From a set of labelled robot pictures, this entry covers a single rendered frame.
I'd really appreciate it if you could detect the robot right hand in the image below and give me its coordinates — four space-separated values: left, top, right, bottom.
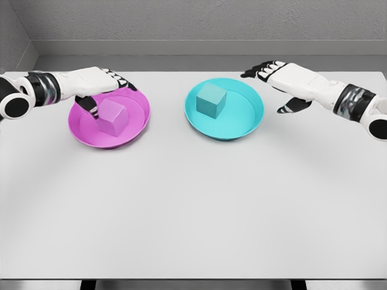
240 60 321 114

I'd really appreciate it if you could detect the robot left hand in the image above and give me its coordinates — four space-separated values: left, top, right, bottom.
70 66 138 121

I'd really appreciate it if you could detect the cyan plate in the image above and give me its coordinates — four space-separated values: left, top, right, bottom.
184 77 265 142

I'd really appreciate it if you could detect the cyan block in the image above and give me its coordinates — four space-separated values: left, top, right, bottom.
196 83 228 119

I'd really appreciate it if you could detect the pink plate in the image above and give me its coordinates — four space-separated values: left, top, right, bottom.
68 88 151 150

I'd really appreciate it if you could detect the pink block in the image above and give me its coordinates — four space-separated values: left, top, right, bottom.
95 99 129 137

